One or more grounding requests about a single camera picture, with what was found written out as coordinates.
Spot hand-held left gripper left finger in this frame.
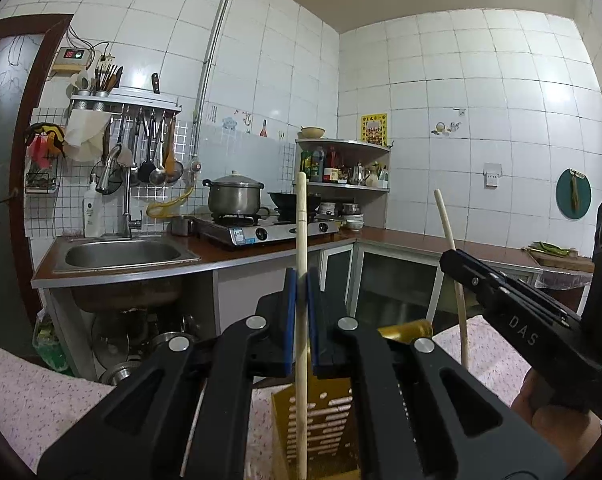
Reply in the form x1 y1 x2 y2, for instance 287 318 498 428
36 267 302 480

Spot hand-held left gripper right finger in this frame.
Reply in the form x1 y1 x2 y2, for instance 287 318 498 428
306 272 566 480

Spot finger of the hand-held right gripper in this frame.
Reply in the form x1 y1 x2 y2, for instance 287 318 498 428
439 248 602 386

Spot wooden chopstick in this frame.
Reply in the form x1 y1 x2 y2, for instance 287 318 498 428
433 188 470 372
295 172 310 480

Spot yellow perforated utensil holder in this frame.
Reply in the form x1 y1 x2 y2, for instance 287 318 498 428
271 320 434 480

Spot row of hanging cooking utensils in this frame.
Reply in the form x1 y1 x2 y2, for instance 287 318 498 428
92 105 184 196

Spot person's right hand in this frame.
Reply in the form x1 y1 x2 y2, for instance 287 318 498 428
511 367 602 466

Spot clear plastic bag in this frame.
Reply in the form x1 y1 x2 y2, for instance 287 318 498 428
536 270 594 292

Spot wooden cutting board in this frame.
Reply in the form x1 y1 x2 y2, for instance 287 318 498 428
528 249 596 273

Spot green vegetables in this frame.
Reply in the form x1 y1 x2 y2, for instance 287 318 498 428
528 241 579 257

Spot steel gas stove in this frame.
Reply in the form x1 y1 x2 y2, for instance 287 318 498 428
195 210 341 248

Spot round green cutting board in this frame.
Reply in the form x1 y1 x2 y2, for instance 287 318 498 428
556 167 592 220

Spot stack of small bowls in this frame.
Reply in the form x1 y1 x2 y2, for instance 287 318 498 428
317 201 366 232

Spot black wok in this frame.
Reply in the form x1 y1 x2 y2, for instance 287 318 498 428
267 190 323 212

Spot steel pot with lid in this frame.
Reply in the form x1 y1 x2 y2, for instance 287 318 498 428
202 170 265 216

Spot red label sauce bottle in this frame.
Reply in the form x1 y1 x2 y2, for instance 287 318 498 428
326 146 350 184

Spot steel teapot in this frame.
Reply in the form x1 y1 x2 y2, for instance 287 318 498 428
348 161 373 186

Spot dark sauce bottle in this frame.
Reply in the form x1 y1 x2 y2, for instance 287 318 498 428
311 146 327 183

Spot steel pots under sink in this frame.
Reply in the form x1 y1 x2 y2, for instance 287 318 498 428
91 310 198 386

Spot steel kitchen sink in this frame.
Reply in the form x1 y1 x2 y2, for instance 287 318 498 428
54 237 202 275

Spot steel faucet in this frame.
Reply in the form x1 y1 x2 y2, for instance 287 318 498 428
95 144 143 239

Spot white soap bottle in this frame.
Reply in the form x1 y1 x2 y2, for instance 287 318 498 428
84 174 105 238

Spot white hanging cloth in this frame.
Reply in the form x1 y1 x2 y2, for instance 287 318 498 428
64 109 113 162

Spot pink floral tablecloth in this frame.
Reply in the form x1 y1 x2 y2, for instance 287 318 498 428
0 317 532 480

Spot bundle of dark chopsticks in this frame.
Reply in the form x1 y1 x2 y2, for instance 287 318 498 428
94 64 124 98

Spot red and yellow hanging cloths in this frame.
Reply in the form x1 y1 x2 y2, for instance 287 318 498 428
24 122 66 171

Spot steel cup with spoons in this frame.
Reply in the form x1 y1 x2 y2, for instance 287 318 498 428
71 71 94 97

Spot brown wooden door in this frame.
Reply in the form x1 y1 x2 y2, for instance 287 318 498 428
0 12 74 341

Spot yellow gas hose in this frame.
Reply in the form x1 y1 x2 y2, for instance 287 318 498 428
146 185 198 220

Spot corner wall shelf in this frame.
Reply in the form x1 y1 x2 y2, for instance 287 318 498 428
295 137 393 196

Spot yellow wall poster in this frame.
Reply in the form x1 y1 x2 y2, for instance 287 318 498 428
359 113 388 147

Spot steel wall utensil rack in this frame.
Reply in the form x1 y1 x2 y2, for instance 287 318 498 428
68 85 183 116

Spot grey wall pipe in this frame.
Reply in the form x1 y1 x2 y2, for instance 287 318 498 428
193 0 239 127

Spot black wire wall basket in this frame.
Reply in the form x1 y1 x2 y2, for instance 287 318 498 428
25 170 59 195

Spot wall temperature controller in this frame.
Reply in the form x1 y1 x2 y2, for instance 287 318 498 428
51 46 92 72

